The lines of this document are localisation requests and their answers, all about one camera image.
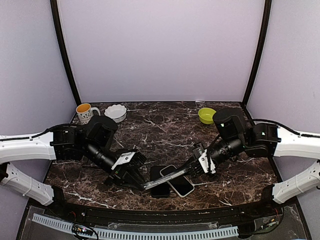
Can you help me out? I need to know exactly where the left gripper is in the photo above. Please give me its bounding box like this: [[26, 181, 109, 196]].
[[84, 140, 148, 192]]

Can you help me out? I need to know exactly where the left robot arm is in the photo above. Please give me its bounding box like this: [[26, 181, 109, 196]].
[[0, 116, 146, 218]]

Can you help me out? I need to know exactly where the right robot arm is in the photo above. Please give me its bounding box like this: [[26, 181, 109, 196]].
[[186, 107, 320, 217]]

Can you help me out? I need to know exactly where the phone in white case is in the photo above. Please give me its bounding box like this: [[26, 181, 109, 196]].
[[160, 165, 195, 198]]

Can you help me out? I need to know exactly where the black phone middle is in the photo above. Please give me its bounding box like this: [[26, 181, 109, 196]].
[[150, 165, 171, 199]]

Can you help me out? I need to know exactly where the green bowl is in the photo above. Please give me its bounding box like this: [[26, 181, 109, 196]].
[[198, 107, 217, 125]]

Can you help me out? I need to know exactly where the white scalloped bowl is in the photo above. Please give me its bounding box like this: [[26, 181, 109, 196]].
[[104, 104, 128, 123]]

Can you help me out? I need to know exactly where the small circuit board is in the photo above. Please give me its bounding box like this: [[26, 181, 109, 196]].
[[71, 224, 94, 237]]

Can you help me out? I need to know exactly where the patterned mug yellow inside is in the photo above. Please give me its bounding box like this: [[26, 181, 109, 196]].
[[76, 103, 101, 125]]

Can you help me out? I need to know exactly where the black front table rail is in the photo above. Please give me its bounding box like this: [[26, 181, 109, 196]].
[[45, 191, 284, 225]]

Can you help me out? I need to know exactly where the white slotted cable duct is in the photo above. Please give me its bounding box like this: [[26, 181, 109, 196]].
[[32, 213, 239, 240]]

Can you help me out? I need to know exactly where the right black frame post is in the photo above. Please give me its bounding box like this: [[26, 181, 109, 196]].
[[241, 0, 272, 107]]

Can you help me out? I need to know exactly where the black frame post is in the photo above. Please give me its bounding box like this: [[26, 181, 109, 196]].
[[241, 0, 272, 107], [50, 0, 82, 106]]

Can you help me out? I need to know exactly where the left black frame post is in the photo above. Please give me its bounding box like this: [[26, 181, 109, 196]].
[[50, 0, 82, 106]]

